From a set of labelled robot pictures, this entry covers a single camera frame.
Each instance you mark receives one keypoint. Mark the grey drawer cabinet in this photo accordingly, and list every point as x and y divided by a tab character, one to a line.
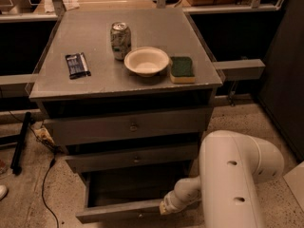
112	89

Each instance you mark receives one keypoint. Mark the grey rail beam right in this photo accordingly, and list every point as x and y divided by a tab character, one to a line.
240	70

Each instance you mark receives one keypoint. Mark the dark blue snack packet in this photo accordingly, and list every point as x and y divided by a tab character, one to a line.
77	65

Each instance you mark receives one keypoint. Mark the white shoe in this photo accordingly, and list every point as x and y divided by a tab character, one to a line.
3	191

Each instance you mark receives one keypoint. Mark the white board corner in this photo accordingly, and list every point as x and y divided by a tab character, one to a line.
295	181

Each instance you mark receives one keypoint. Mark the grey middle drawer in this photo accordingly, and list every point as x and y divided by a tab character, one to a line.
132	157

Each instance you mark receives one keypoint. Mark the white paper bowl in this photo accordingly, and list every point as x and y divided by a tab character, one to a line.
146	61

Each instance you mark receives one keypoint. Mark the grey rail beam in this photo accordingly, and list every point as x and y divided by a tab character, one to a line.
240	70
13	86

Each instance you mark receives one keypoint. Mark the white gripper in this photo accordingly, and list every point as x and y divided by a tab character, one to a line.
174	202

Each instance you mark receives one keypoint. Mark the grey drawer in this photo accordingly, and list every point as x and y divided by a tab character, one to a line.
130	192
69	131
132	157

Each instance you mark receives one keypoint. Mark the white paper on counter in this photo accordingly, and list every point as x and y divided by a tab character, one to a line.
71	4

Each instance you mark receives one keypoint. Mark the crushed green soda can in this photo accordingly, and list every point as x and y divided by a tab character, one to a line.
120	38

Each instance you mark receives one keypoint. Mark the black pole on floor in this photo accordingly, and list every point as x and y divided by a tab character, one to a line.
15	166

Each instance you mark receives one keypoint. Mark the grey rail beam left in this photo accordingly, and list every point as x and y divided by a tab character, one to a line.
13	86

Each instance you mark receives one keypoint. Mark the grey top drawer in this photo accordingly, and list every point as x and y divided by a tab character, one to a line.
69	131

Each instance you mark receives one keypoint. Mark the green yellow sponge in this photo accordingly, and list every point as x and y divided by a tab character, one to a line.
181	71

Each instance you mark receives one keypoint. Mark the grey bottom drawer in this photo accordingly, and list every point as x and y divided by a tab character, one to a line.
130	192

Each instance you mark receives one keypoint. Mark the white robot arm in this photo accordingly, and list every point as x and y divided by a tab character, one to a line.
230	165

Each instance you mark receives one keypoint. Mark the white power strip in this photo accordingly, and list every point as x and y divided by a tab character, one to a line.
43	135

